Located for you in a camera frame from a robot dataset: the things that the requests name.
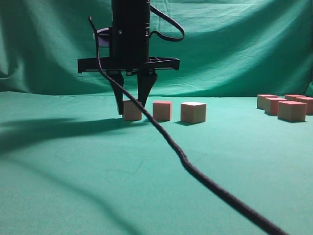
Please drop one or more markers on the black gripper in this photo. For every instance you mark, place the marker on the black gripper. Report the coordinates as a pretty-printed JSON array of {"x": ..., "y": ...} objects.
[{"x": 129, "y": 51}]

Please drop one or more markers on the wooden cube placed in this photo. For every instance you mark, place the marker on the wooden cube placed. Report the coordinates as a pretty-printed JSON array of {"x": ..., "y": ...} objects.
[
  {"x": 193, "y": 112},
  {"x": 162, "y": 110},
  {"x": 131, "y": 112}
]

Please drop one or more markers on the wooden cube column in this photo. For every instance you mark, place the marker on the wooden cube column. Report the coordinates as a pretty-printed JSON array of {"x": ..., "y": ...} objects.
[
  {"x": 261, "y": 99},
  {"x": 309, "y": 102},
  {"x": 271, "y": 106},
  {"x": 292, "y": 111},
  {"x": 293, "y": 97}
]

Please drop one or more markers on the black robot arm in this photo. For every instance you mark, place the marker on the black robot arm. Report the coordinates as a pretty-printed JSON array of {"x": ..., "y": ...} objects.
[{"x": 129, "y": 14}]

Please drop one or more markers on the green cloth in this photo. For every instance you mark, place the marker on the green cloth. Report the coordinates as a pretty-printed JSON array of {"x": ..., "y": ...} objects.
[{"x": 70, "y": 165}]

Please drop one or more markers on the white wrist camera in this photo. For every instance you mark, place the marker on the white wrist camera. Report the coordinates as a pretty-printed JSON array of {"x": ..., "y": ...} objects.
[{"x": 103, "y": 36}]

